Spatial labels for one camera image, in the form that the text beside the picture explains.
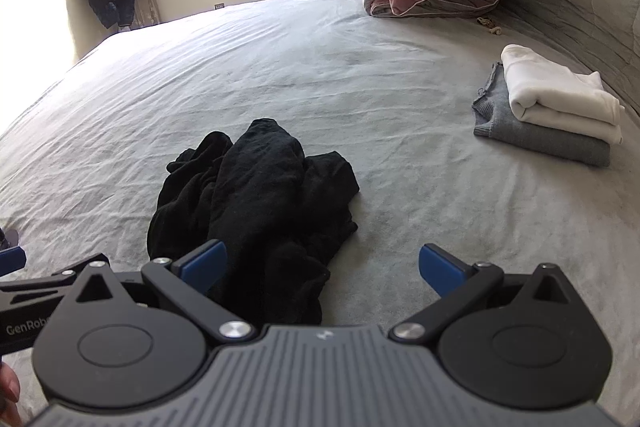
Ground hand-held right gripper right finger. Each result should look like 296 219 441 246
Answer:
390 244 576 343

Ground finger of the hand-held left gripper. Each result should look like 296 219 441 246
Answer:
0 246 90 294

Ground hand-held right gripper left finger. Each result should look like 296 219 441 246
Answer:
70 241 255 344

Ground black t-shirt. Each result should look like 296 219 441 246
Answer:
146 118 361 325

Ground person's left hand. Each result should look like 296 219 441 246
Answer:
0 363 23 427

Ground folded grey garment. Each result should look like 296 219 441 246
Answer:
472 62 612 168

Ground folded white garment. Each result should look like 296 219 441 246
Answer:
501 44 626 145

